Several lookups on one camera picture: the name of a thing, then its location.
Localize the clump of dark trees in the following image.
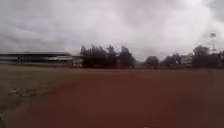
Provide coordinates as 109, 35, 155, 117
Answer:
79, 44, 137, 70

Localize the small dark tree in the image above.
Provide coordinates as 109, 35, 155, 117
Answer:
144, 55, 161, 70

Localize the red dirt track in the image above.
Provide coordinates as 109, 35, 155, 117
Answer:
3, 68, 224, 128

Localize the pale building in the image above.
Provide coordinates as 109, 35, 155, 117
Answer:
179, 53, 195, 66

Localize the long low grandstand building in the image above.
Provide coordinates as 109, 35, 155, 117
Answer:
0, 51, 84, 68

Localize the dry grass field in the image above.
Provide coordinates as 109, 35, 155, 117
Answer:
0, 64, 101, 116

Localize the row of dark trees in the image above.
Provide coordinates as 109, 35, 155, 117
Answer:
160, 44, 224, 69

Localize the floodlight mast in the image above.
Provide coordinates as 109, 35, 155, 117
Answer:
209, 32, 218, 54

